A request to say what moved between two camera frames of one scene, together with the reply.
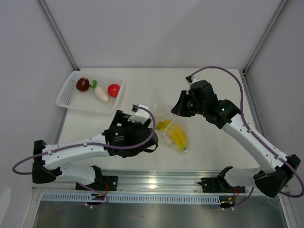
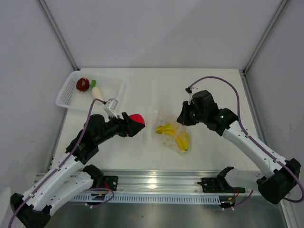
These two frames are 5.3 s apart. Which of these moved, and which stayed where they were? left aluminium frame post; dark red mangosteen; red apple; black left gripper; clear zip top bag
Moved: clear zip top bag; black left gripper; red apple
Stayed: dark red mangosteen; left aluminium frame post
